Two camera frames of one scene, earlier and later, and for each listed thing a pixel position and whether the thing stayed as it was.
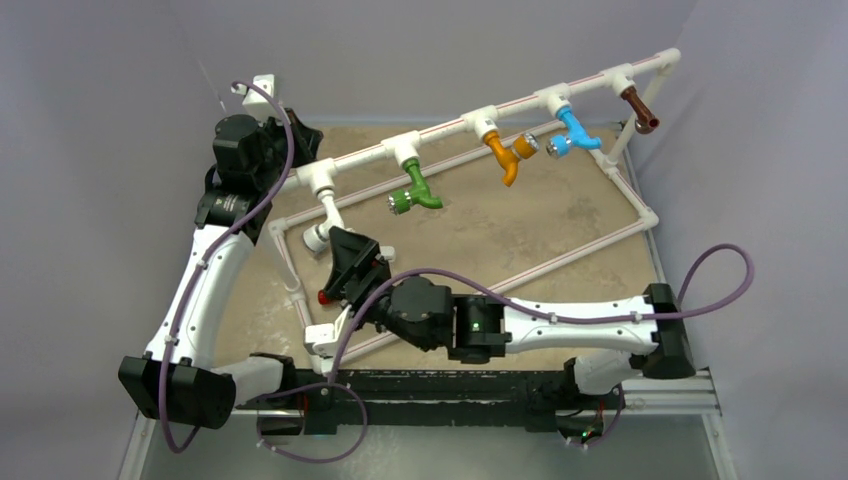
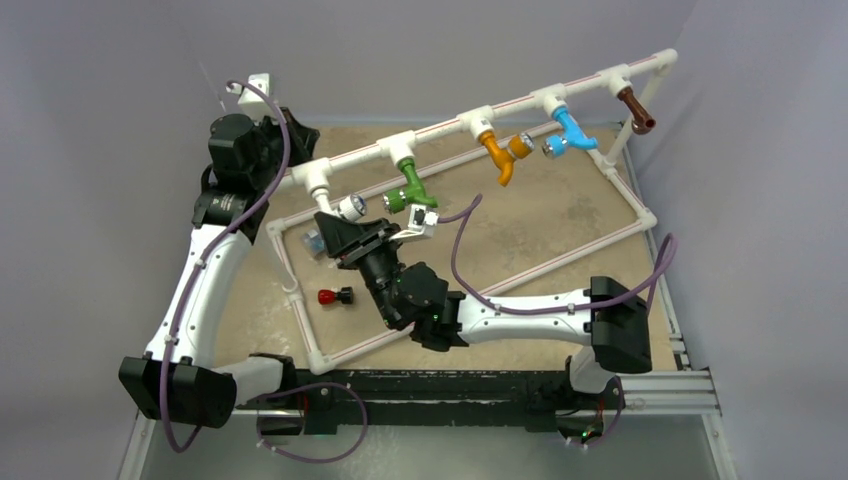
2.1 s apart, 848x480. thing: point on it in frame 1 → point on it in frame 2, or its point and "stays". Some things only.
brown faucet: (646, 122) stays
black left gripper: (305, 140) stays
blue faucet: (559, 145) stays
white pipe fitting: (317, 237) → (352, 208)
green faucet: (399, 202) stays
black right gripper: (357, 267) → (339, 237)
